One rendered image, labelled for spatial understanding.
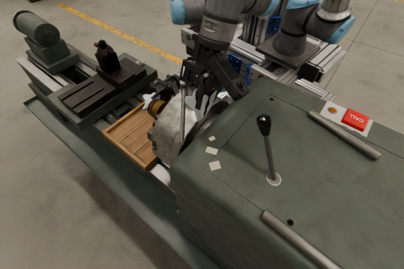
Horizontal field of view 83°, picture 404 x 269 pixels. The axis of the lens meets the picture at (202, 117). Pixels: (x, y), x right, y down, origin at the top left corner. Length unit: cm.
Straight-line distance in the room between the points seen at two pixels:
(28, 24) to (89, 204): 129
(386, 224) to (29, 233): 207
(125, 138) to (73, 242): 106
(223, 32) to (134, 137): 77
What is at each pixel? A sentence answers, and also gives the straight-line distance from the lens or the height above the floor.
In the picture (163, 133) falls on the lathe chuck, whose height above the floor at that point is 118.
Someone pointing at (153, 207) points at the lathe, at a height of 54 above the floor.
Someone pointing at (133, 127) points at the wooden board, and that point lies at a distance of 118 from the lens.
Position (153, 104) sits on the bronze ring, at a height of 111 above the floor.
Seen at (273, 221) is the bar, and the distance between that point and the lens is 54.
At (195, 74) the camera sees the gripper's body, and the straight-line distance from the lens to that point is 54.
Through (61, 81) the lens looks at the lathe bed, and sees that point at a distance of 165.
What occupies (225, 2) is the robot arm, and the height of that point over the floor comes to 158.
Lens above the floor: 177
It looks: 49 degrees down
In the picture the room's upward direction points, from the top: straight up
